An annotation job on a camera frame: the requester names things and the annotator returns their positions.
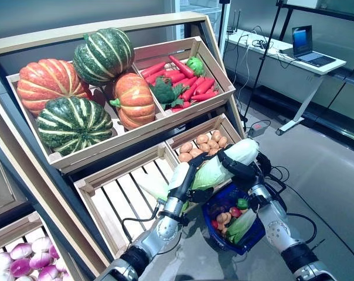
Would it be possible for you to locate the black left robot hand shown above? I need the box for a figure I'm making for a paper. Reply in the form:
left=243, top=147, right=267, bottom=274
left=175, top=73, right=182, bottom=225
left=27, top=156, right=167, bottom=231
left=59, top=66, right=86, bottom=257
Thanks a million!
left=166, top=150, right=226, bottom=205

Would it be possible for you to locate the long wooden slat crate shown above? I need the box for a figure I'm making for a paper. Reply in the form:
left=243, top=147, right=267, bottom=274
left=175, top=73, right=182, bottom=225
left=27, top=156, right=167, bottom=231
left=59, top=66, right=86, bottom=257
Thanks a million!
left=6, top=57, right=168, bottom=175

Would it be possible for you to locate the black desk cable bundle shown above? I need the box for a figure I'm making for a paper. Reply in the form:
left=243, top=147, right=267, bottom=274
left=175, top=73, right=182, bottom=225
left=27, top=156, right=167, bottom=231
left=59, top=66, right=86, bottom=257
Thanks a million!
left=251, top=37, right=276, bottom=49

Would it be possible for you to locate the dark purple vegetable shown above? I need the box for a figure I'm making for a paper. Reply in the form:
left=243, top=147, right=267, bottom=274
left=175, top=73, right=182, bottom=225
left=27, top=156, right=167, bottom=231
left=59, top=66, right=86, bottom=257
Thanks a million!
left=209, top=203, right=229, bottom=217

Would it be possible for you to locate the black router with antennas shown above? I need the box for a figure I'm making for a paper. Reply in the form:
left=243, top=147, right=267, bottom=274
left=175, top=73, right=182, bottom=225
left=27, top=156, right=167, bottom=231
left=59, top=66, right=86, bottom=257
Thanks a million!
left=226, top=8, right=242, bottom=35

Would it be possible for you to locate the white desk on casters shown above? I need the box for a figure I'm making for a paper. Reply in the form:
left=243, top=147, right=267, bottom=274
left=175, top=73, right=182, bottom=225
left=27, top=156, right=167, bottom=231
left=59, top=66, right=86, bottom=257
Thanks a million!
left=223, top=29, right=347, bottom=136

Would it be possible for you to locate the green striped pumpkin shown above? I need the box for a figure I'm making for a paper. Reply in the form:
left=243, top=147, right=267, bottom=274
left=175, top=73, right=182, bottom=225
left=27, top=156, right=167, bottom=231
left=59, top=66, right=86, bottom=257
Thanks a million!
left=36, top=96, right=114, bottom=157
left=73, top=28, right=135, bottom=87

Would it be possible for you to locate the wooden display shelf frame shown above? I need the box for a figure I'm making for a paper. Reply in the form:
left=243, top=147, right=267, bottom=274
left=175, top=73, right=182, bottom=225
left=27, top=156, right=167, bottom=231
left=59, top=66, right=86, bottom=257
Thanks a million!
left=0, top=11, right=248, bottom=281

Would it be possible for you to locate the black cable coil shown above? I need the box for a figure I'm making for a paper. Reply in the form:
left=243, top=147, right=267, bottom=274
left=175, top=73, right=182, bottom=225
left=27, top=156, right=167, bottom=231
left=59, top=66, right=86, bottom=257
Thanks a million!
left=254, top=152, right=289, bottom=188

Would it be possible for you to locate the orange pumpkin with green stem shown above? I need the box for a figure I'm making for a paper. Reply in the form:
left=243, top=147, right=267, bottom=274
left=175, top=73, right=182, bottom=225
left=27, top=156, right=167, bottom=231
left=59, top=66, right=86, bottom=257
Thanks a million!
left=109, top=72, right=156, bottom=131

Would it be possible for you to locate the small napa cabbage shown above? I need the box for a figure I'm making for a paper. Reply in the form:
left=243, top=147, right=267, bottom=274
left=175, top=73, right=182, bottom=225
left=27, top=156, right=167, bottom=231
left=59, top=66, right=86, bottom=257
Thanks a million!
left=226, top=208, right=257, bottom=244

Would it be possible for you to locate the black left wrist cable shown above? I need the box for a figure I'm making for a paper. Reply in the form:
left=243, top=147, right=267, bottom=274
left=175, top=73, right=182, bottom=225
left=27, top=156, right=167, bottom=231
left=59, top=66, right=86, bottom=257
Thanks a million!
left=121, top=198, right=166, bottom=244

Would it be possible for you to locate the blue plastic shopping basket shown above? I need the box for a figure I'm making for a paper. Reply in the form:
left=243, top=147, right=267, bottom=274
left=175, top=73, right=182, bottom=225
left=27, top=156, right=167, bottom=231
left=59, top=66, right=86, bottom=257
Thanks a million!
left=200, top=183, right=267, bottom=255

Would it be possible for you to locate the open grey laptop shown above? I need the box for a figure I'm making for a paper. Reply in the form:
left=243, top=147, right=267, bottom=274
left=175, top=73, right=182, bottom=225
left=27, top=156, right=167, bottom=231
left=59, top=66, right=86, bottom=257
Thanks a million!
left=291, top=25, right=338, bottom=67

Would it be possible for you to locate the long dark floor cable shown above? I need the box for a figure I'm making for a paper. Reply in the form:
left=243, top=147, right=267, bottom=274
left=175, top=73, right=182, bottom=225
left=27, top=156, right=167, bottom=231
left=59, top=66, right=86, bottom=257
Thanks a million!
left=282, top=181, right=354, bottom=264

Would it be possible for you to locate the large orange pumpkin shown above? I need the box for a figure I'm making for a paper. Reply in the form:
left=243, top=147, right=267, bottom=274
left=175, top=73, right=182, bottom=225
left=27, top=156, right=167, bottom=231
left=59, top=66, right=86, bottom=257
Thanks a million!
left=16, top=58, right=91, bottom=116

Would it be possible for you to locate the dark green broccoli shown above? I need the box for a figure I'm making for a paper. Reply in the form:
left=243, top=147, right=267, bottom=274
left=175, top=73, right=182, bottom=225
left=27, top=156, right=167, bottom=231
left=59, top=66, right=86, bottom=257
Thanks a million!
left=149, top=76, right=189, bottom=109

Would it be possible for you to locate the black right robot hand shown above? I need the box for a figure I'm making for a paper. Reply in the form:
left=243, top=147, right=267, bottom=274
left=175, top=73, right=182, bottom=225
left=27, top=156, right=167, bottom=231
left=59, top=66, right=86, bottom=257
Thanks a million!
left=216, top=150, right=265, bottom=188

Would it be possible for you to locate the white hanging cable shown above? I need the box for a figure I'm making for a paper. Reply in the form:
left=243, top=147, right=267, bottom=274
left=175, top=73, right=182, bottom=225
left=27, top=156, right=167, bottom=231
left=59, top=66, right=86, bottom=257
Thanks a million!
left=241, top=32, right=251, bottom=88

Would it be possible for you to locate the black vertical stand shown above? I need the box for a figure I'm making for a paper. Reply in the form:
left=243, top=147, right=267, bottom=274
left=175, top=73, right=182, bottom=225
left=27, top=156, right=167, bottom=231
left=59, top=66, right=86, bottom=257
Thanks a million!
left=219, top=0, right=230, bottom=59

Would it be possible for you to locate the pale napa cabbage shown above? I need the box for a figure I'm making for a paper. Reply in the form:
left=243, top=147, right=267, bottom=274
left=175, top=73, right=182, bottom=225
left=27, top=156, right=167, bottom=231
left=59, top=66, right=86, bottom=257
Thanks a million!
left=137, top=180, right=171, bottom=202

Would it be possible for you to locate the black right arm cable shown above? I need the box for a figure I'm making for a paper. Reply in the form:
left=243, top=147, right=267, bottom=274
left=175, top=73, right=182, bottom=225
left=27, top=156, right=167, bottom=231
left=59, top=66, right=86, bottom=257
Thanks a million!
left=285, top=212, right=318, bottom=244

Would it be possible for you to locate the black stand pole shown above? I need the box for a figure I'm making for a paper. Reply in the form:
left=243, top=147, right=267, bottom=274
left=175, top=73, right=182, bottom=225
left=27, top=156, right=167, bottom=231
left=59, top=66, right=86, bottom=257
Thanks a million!
left=241, top=0, right=283, bottom=132

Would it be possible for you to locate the large napa cabbage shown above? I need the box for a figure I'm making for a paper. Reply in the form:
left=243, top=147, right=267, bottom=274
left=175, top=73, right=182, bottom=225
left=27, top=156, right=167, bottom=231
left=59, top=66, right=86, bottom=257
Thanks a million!
left=190, top=139, right=260, bottom=193

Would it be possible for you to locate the bright green bell pepper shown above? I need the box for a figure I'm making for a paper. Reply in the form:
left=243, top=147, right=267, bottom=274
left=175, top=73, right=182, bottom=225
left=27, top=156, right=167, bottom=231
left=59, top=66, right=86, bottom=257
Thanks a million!
left=185, top=56, right=206, bottom=76

